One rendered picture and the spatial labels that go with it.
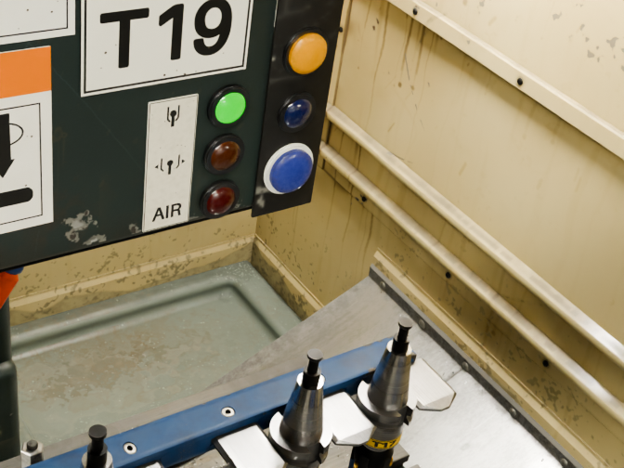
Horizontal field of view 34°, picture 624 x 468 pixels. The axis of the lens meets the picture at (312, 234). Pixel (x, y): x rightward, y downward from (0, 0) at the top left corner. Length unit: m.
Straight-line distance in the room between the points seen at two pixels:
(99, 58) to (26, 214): 0.09
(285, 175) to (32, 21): 0.19
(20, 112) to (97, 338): 1.56
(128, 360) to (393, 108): 0.73
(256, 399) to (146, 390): 0.93
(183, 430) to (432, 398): 0.27
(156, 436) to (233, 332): 1.10
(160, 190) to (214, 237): 1.56
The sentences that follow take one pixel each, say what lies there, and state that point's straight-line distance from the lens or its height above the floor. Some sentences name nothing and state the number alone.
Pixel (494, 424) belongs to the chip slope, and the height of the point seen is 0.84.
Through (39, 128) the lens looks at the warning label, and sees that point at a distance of 0.54.
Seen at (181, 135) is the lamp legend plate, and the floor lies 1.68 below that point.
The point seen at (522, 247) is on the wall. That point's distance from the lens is 1.55.
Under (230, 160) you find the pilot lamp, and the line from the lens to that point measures 0.60.
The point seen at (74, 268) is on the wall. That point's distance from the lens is 2.03.
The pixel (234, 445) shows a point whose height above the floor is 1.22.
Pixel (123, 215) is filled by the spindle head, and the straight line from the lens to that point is 0.59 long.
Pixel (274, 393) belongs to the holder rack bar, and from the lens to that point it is 1.07.
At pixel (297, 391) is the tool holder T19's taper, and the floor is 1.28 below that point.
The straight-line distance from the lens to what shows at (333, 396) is 1.09.
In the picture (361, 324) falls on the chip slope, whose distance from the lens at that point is 1.80.
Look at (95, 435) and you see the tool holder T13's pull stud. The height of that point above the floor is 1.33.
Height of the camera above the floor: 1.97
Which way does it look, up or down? 35 degrees down
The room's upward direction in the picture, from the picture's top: 10 degrees clockwise
